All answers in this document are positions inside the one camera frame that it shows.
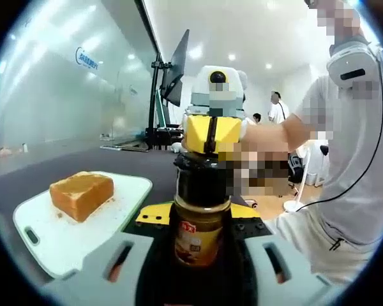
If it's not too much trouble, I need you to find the black monitor stand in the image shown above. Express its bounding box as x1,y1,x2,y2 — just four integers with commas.
146,60,174,150

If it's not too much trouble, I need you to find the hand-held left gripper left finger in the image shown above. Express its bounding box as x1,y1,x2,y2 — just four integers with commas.
41,201,176,306

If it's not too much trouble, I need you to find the white cutting board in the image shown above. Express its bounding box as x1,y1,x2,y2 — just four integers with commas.
12,171,153,278

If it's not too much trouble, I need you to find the black monitor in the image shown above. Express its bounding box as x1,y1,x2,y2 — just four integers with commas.
161,29,191,108

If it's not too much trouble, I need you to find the operator in white shirt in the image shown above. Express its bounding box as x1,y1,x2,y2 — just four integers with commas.
293,41,383,247

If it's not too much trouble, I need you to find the white chest device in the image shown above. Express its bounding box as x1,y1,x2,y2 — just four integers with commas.
326,34,381,91

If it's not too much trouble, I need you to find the pepper bottle with black cap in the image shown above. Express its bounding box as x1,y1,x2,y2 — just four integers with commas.
169,152,236,272

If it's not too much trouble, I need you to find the orange bread block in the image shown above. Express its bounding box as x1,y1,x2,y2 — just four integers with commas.
49,171,115,223

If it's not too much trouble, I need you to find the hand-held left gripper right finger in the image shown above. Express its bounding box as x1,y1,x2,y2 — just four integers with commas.
229,202,339,306

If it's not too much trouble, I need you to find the black cable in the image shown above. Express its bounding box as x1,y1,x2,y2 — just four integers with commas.
295,50,383,212

